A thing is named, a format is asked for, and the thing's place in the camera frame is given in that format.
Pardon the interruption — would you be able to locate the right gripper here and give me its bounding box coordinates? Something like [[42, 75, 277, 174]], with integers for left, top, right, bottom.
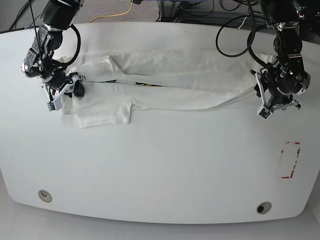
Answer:
[[42, 72, 87, 102]]

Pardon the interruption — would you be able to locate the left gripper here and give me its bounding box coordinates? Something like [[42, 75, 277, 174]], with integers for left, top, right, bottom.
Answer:
[[249, 69, 301, 113]]

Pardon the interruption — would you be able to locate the white printed t-shirt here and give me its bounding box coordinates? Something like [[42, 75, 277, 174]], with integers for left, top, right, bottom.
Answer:
[[61, 49, 261, 128]]

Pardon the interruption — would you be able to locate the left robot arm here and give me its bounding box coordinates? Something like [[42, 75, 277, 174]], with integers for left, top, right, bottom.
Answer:
[[234, 0, 320, 120]]

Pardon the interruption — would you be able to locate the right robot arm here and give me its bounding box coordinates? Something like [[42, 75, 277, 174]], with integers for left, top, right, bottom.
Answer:
[[21, 0, 85, 101]]

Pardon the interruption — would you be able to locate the red tape rectangle marking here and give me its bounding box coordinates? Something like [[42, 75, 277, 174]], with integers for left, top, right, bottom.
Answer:
[[279, 141, 302, 179]]

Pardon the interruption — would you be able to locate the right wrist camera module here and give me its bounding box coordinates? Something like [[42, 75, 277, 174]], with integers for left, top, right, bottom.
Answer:
[[47, 98, 63, 112]]

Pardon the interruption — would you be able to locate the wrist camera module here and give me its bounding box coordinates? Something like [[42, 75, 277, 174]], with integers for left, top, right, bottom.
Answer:
[[47, 98, 63, 112], [257, 105, 273, 121]]

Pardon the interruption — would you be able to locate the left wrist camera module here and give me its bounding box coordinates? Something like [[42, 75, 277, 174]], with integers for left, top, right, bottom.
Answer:
[[257, 105, 273, 121]]

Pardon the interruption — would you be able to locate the yellow cable on floor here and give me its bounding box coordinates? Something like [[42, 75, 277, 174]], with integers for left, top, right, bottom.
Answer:
[[89, 0, 133, 23]]

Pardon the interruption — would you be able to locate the left table cable grommet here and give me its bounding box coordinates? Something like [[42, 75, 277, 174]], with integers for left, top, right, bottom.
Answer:
[[38, 190, 53, 203]]

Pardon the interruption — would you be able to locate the table cable grommet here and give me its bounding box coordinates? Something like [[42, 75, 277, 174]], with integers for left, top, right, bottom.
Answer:
[[256, 201, 272, 215], [38, 190, 53, 203]]

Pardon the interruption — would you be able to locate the right table cable grommet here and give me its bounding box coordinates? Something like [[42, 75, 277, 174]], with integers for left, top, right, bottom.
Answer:
[[256, 201, 272, 215]]

